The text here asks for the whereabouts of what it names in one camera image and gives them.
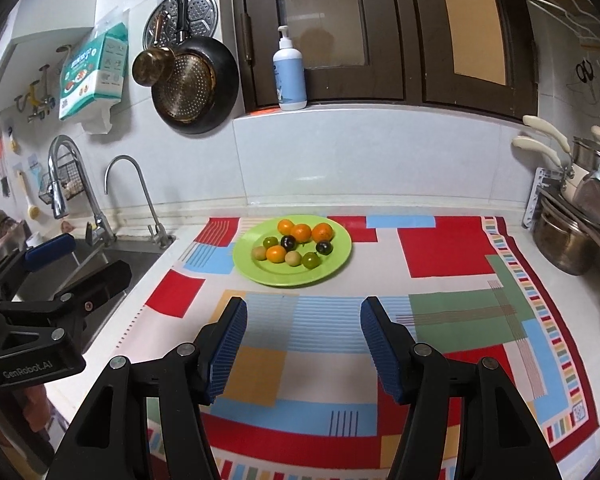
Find tall chrome faucet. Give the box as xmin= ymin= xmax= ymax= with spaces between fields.
xmin=47 ymin=134 xmax=116 ymax=246

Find green tomato on plate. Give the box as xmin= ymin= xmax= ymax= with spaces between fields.
xmin=301 ymin=252 xmax=322 ymax=270

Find steel pot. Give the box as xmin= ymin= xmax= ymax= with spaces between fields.
xmin=533 ymin=197 xmax=598 ymax=275

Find black frying pan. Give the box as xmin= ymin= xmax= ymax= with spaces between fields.
xmin=151 ymin=36 xmax=239 ymax=136

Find dish brush on wall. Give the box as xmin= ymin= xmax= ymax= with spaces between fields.
xmin=17 ymin=170 xmax=41 ymax=221

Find teal tissue pack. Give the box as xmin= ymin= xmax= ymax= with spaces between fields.
xmin=58 ymin=22 xmax=129 ymax=134

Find green plate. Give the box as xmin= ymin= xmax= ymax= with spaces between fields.
xmin=233 ymin=214 xmax=352 ymax=287

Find tan fruit on plate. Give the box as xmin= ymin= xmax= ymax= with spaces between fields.
xmin=285 ymin=250 xmax=302 ymax=266

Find green lime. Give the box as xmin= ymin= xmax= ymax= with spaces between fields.
xmin=263 ymin=236 xmax=278 ymax=248

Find dark plum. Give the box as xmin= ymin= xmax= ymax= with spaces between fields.
xmin=280 ymin=235 xmax=297 ymax=252
xmin=315 ymin=240 xmax=334 ymax=255

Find steel sink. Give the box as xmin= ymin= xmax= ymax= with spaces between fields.
xmin=9 ymin=236 xmax=171 ymax=351

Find colourful patterned table mat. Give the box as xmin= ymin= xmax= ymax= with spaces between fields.
xmin=116 ymin=217 xmax=598 ymax=479

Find large back orange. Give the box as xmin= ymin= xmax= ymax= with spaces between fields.
xmin=290 ymin=223 xmax=312 ymax=244

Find dark plum back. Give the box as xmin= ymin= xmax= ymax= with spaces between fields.
xmin=315 ymin=240 xmax=334 ymax=255

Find large orange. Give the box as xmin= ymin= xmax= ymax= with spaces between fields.
xmin=312 ymin=222 xmax=335 ymax=244
xmin=290 ymin=223 xmax=312 ymax=244

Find dark plum front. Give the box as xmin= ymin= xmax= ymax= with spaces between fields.
xmin=280 ymin=235 xmax=297 ymax=252

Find wire sponge basket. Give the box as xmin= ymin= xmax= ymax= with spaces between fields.
xmin=38 ymin=154 xmax=84 ymax=205

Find tan round fruit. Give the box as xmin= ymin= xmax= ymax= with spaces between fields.
xmin=251 ymin=246 xmax=266 ymax=261

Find round metal steamer rack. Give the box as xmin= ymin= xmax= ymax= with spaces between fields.
xmin=143 ymin=0 xmax=219 ymax=48

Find small orange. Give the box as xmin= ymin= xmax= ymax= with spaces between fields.
xmin=277 ymin=219 xmax=294 ymax=236

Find slim chrome faucet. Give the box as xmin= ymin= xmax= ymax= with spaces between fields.
xmin=104 ymin=155 xmax=176 ymax=250

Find white blue pump bottle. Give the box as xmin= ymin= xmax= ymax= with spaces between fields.
xmin=273 ymin=25 xmax=308 ymax=112

